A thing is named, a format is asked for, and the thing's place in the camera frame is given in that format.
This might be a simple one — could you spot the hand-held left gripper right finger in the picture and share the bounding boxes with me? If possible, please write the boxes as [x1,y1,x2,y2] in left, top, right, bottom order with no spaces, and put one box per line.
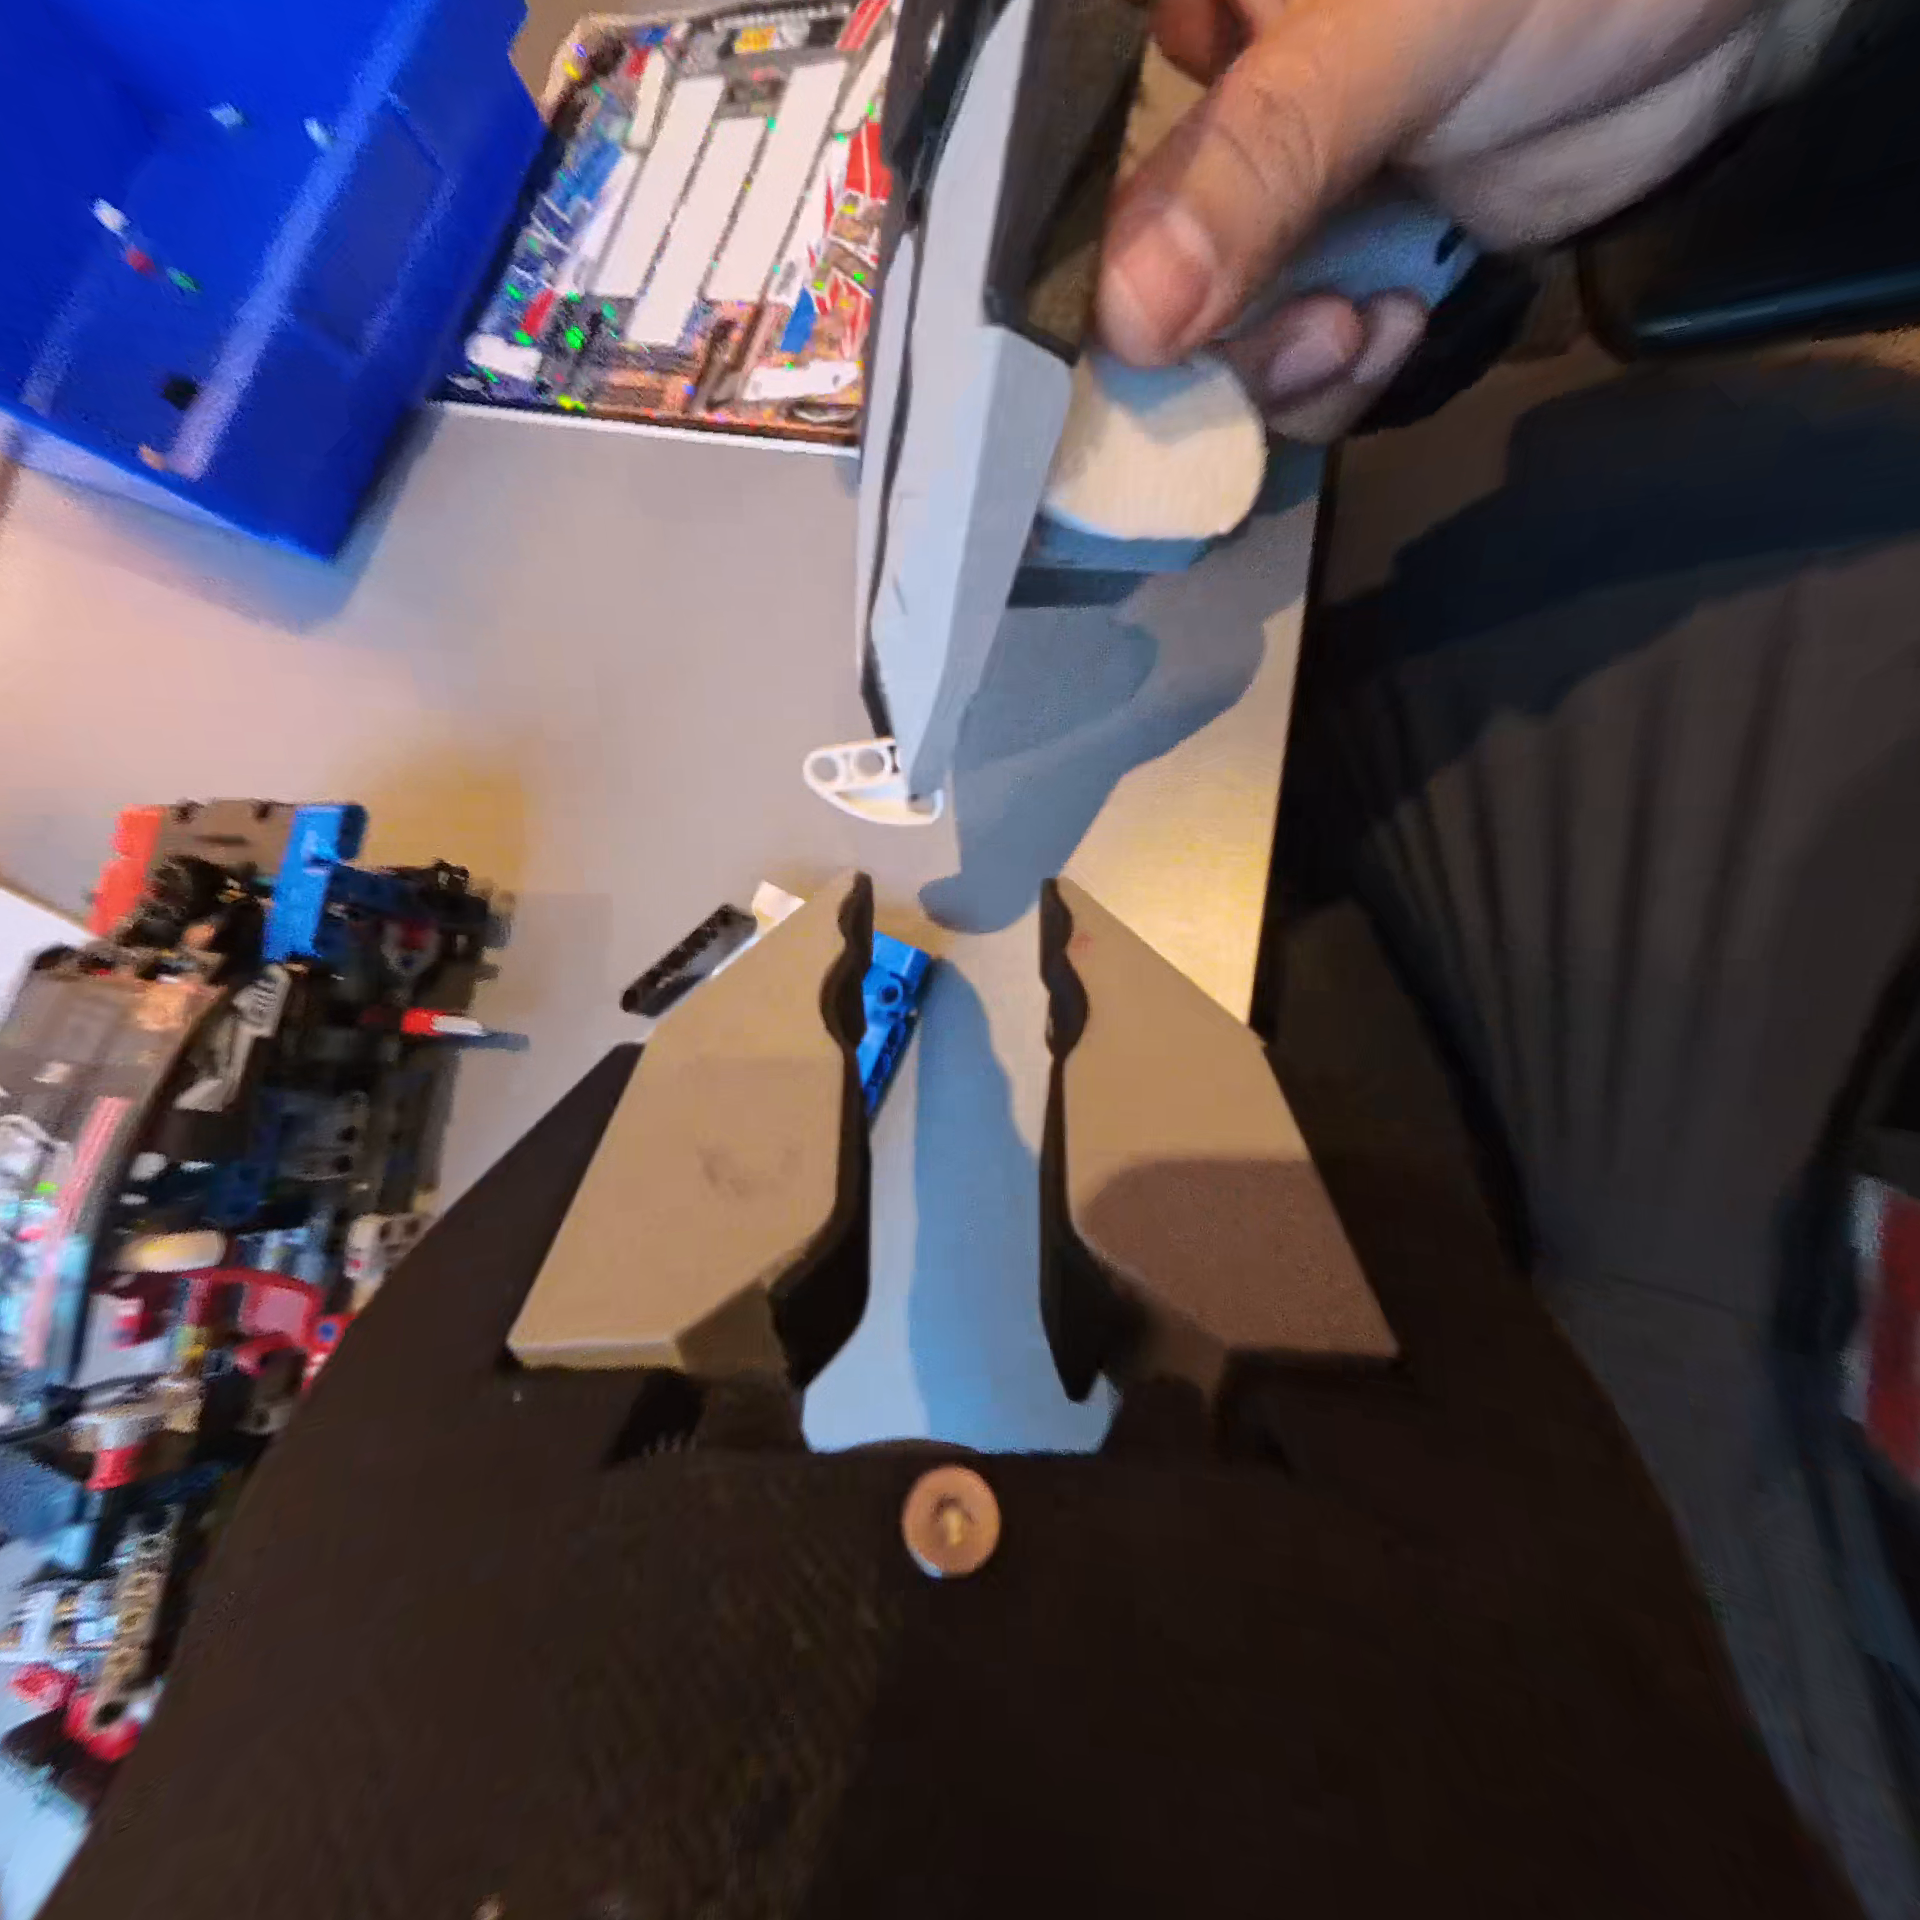
[1036,880,1405,1409]

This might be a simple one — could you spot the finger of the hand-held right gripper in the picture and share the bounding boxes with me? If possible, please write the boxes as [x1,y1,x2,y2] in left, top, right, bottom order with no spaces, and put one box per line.
[855,0,1076,796]

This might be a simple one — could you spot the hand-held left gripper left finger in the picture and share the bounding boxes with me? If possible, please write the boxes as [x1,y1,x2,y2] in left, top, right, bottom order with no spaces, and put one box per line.
[504,869,875,1394]

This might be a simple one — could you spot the white and blue brick assembly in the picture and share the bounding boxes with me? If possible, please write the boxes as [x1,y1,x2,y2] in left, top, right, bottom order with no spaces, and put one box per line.
[746,880,936,1119]

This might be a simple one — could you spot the small white curved brick piece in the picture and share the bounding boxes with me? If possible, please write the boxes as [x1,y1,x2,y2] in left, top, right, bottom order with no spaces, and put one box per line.
[802,736,948,829]

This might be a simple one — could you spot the person's right forearm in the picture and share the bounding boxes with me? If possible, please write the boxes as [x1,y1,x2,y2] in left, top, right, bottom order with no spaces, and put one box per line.
[1561,0,1920,364]

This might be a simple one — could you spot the grey desk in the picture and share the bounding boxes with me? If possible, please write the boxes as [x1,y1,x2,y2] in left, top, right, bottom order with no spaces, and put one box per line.
[0,324,1322,1920]

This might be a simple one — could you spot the person's right hand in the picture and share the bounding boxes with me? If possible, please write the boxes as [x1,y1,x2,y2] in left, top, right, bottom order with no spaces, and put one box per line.
[1094,0,1792,449]

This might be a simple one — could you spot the black holed brick beam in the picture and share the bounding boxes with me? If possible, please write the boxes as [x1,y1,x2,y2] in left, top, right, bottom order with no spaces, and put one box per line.
[619,906,758,1017]

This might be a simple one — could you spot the shiny sticker sheet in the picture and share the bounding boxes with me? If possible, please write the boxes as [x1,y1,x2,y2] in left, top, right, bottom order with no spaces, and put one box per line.
[441,0,901,450]

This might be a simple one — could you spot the person's dark clothing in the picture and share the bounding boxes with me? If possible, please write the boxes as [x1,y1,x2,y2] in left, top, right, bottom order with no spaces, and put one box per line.
[1249,347,1920,1920]

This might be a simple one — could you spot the multicoloured brick vehicle model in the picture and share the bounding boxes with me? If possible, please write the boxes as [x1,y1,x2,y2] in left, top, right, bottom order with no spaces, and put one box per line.
[0,796,528,1774]

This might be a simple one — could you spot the red and white card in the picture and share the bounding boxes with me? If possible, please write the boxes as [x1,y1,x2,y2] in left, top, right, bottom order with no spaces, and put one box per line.
[1845,1171,1920,1473]

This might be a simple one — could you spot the blue storage bin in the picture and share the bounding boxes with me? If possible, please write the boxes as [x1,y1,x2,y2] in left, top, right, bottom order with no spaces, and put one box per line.
[0,0,548,562]

